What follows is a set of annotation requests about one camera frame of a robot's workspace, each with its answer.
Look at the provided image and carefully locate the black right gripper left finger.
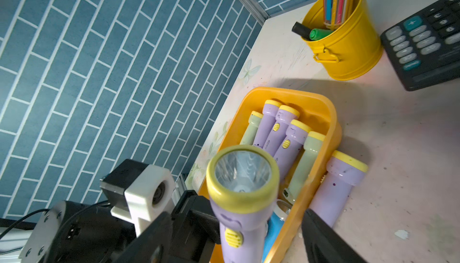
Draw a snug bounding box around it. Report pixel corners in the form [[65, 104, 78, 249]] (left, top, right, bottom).
[[115, 212, 173, 263]]

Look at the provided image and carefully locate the yellow plastic tray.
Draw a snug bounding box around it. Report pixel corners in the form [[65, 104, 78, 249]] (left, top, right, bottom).
[[220, 87, 342, 263]]

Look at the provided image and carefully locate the black calculator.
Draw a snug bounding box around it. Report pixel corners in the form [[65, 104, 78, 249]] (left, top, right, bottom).
[[380, 0, 460, 91]]

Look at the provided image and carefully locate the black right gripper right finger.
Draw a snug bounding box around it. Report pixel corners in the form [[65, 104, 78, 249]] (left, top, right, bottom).
[[301, 209, 366, 263]]

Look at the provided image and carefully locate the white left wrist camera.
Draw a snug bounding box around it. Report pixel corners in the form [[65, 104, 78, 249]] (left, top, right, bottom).
[[100, 159, 176, 236]]

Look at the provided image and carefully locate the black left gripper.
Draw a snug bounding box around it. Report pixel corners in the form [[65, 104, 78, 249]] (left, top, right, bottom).
[[19, 191, 220, 263]]

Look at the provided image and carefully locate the lilac flashlight yellow head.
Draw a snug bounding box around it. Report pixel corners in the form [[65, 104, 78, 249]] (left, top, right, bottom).
[[253, 100, 282, 149]]

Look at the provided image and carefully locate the yellow pencil cup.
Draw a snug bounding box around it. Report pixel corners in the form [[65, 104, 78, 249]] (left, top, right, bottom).
[[305, 0, 383, 81]]

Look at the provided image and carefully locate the pale green flashlight yellow head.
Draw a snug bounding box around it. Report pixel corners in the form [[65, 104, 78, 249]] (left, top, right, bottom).
[[283, 131, 326, 205]]

